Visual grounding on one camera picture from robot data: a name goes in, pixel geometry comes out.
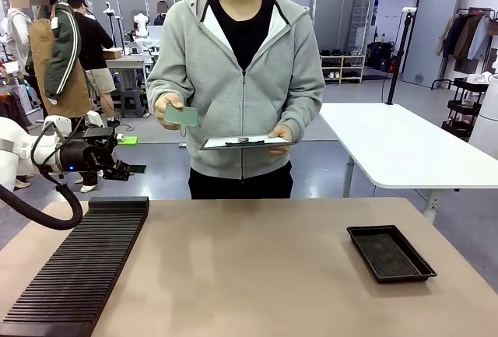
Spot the black corrugated cable hose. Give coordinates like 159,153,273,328
0,118,85,231

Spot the person in white top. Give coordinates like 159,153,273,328
0,0,34,77

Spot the black slotted PCB rack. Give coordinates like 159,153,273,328
0,195,151,337

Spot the person in grey hoodie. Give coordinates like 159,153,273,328
146,0,326,201

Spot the person in black shirt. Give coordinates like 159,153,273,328
66,0,117,128

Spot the seated person in dark top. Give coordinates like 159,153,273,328
153,0,169,26

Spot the person's right hand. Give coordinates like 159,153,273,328
154,93,184,132

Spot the black plastic tray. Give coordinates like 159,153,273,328
345,224,438,285

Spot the person's right forearm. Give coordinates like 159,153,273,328
146,74,191,109

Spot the grey step stool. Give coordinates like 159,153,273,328
119,90,146,118

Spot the white table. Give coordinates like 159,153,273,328
317,102,498,223

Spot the brown coat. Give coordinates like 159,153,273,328
453,13,486,73

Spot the black utility cart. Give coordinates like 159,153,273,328
441,76,490,142

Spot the person's left hand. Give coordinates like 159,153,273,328
267,125,293,158

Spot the black coat rack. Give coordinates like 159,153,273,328
431,7,498,91

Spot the grey partition panel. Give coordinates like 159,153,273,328
402,0,462,89

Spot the green perforated PCB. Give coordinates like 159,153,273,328
163,104,199,128

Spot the black tripod pole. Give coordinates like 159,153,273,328
383,5,417,105

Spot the wooden shoe rack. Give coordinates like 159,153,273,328
319,54,366,84

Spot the person in brown apron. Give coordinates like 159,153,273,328
23,0,98,195

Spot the grey clipboard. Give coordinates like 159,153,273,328
199,134,296,152

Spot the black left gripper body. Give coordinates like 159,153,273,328
57,140,106,178

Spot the black equipment case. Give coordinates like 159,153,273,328
366,40,395,73

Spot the person's left forearm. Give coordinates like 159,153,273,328
286,91,326,146

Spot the white cylindrical appliance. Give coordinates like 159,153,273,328
468,74,498,159

